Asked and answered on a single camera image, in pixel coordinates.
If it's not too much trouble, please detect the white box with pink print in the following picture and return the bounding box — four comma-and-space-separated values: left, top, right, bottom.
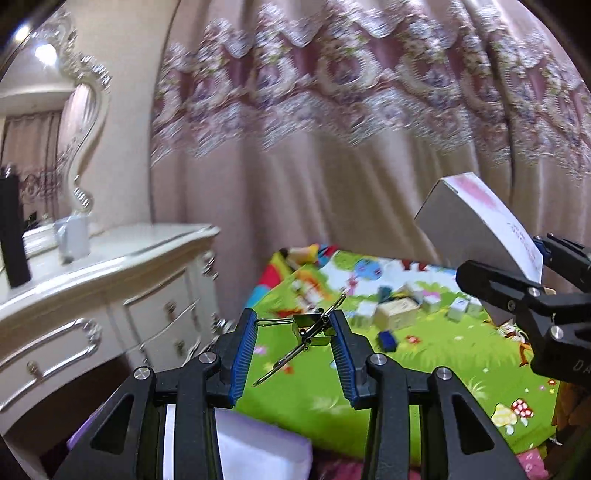
414, 172, 544, 324

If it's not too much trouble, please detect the metal binder clip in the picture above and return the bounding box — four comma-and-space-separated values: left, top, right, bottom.
253, 293, 348, 386

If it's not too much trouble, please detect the white ornate dresser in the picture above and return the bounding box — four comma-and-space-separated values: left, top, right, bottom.
0, 223, 236, 467

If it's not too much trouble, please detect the black cylinder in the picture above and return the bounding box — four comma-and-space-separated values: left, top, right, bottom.
0, 165, 31, 288

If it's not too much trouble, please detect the small white box on dresser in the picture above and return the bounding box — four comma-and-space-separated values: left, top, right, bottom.
53, 215, 91, 265

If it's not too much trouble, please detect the beige embroidered curtain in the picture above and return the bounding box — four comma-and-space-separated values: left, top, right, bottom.
150, 0, 591, 278

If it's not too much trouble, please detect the brown cloth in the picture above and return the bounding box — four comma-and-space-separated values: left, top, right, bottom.
551, 382, 591, 446

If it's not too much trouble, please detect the white ornate framed mirror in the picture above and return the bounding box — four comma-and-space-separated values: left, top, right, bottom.
0, 9, 112, 232

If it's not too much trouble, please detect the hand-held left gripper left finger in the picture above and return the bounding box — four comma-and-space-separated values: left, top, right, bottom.
53, 308, 258, 480

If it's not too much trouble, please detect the pink patterned bedsheet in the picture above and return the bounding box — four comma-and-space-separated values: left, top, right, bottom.
314, 450, 557, 480

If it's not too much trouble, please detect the beige small box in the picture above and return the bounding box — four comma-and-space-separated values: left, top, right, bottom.
373, 298, 422, 331

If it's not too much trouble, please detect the lilac plastic item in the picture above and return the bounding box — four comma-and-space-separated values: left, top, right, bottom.
67, 413, 95, 455

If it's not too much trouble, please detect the colourful cartoon play mat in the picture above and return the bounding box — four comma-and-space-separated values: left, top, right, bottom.
252, 244, 561, 464

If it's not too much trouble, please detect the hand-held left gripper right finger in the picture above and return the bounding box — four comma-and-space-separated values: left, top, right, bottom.
329, 310, 529, 480

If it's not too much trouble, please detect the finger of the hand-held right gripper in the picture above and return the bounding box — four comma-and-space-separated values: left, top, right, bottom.
456, 259, 591, 352
531, 233, 591, 294

